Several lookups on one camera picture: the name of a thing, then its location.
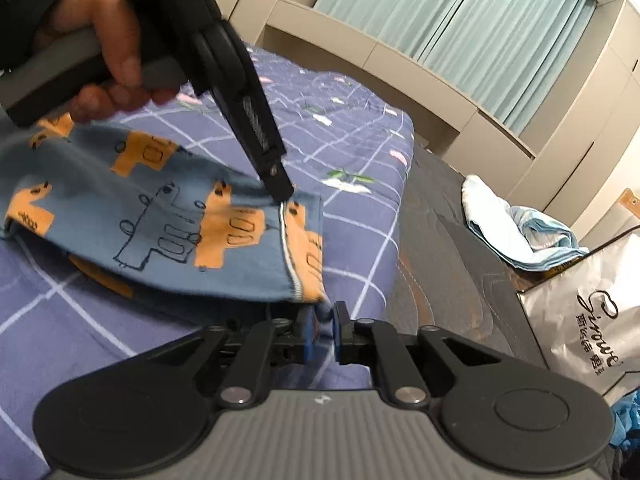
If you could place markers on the white printed plastic bag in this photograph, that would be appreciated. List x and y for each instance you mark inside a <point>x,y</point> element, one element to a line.
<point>590,310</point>

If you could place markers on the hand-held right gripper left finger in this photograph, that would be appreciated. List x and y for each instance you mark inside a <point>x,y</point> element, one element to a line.
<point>308,336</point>

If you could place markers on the blue pants with orange print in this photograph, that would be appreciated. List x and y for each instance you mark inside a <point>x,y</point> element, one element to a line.
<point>165,220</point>

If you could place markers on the bright blue cloth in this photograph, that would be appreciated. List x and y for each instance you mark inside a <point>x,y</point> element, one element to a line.
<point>626,425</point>

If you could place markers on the beige built-in cabinet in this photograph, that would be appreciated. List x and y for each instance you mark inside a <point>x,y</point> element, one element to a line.
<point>400,75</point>

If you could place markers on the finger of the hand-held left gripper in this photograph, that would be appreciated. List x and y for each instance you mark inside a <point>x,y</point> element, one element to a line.
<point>257,132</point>

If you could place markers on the person's left hand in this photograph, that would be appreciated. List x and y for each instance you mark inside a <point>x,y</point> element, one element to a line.
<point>112,25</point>

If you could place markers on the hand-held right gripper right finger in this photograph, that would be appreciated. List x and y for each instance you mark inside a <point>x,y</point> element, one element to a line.
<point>342,336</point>

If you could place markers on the teal curtain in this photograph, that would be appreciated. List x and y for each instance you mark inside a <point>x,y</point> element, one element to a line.
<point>515,45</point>
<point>395,0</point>

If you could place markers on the dark grey mattress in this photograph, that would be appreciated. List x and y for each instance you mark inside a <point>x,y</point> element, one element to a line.
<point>450,280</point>

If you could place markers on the light blue crumpled cloth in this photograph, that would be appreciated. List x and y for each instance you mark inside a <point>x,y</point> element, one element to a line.
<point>505,225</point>

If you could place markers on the purple checked floral blanket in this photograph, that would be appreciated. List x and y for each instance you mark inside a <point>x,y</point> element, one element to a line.
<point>350,125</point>

